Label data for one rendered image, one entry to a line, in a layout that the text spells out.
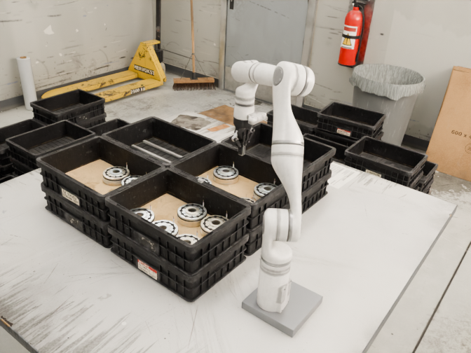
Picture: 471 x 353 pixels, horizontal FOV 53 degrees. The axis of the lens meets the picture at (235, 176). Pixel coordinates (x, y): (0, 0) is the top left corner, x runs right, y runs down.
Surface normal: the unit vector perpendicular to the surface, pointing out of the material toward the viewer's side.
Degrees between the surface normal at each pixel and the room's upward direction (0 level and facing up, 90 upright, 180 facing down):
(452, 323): 0
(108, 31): 90
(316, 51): 90
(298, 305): 2
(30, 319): 0
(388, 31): 90
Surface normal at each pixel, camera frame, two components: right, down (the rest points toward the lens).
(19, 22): 0.80, 0.33
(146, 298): 0.05, -0.87
